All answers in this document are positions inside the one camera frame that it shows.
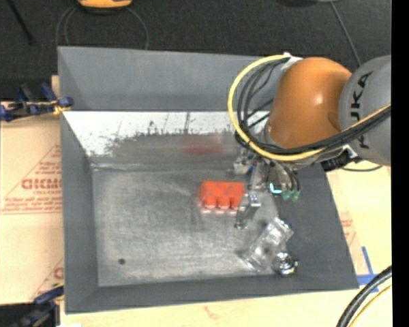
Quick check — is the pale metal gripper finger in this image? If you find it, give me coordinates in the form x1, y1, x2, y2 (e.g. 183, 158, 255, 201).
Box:
242, 193, 262, 230
235, 193, 250, 230

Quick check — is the orange-red toy brick block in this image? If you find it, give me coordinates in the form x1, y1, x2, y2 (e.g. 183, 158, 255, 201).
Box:
196, 180, 246, 217

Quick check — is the clear plastic container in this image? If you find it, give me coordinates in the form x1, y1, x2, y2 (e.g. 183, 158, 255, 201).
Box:
239, 216, 294, 273

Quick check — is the shiny silver round knob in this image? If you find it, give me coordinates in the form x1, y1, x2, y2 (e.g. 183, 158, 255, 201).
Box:
270, 251, 299, 278

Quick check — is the grey metal bin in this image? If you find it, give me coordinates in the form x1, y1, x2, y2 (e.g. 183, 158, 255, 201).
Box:
57, 46, 361, 313

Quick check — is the brown cardboard board, red print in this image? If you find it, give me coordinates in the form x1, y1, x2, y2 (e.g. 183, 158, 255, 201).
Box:
0, 74, 372, 307

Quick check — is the black cylinder on white bracket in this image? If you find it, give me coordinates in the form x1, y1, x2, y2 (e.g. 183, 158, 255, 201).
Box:
320, 146, 359, 172

